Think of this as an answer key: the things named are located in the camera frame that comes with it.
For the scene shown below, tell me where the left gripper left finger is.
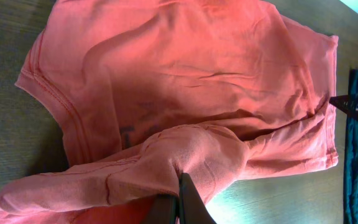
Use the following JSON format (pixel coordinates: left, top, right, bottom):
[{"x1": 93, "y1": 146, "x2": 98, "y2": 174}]
[{"x1": 141, "y1": 194, "x2": 178, "y2": 224}]

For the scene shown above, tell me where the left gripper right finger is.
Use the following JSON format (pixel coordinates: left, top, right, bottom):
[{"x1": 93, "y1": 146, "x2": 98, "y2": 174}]
[{"x1": 178, "y1": 173, "x2": 216, "y2": 224}]

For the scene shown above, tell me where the orange-red printed t-shirt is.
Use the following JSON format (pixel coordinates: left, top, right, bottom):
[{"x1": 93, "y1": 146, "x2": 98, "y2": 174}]
[{"x1": 0, "y1": 1, "x2": 338, "y2": 223}]

